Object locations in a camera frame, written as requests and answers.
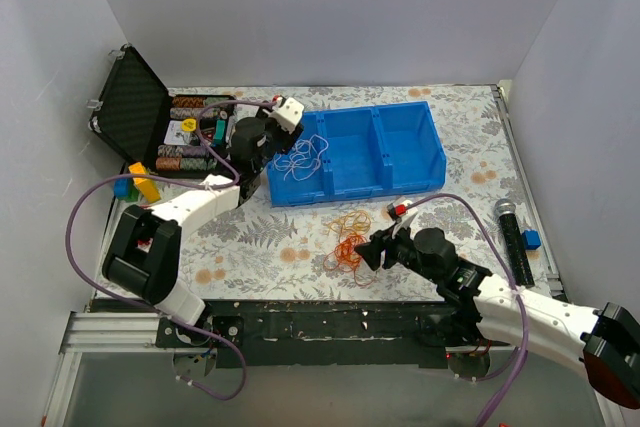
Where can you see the black poker chip case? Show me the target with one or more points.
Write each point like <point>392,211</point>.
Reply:
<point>140,120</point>

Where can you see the aluminium rail frame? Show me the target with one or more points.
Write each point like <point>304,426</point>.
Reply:
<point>112,373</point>

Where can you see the blue toy brick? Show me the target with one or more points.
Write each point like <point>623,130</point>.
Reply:
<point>122,188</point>

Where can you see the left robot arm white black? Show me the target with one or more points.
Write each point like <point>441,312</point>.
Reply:
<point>144,254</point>

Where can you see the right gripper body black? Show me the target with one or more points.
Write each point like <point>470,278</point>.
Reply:
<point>388,247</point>

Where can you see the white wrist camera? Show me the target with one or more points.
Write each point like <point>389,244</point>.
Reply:
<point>402,214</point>
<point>287,112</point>

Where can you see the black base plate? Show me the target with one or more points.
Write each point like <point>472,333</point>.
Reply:
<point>323,333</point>

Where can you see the floral patterned table mat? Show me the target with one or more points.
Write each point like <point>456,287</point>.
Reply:
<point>261,252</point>

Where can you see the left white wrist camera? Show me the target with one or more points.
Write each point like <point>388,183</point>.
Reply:
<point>287,112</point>

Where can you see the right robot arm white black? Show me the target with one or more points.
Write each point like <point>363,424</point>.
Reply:
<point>602,345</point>

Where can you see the blue three-compartment plastic bin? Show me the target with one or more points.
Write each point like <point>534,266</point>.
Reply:
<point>360,153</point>

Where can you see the green toy brick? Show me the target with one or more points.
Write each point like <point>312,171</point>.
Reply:
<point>132,196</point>

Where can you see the small blue toy block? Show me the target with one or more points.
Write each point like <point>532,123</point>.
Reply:
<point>531,240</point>

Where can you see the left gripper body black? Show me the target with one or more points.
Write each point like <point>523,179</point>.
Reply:
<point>279,135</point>

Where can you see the yellow toy brick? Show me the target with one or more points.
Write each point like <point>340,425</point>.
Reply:
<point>145,186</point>

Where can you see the black microphone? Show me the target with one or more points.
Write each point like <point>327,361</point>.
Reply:
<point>505,211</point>

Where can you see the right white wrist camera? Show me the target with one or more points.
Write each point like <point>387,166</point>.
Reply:
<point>402,214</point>

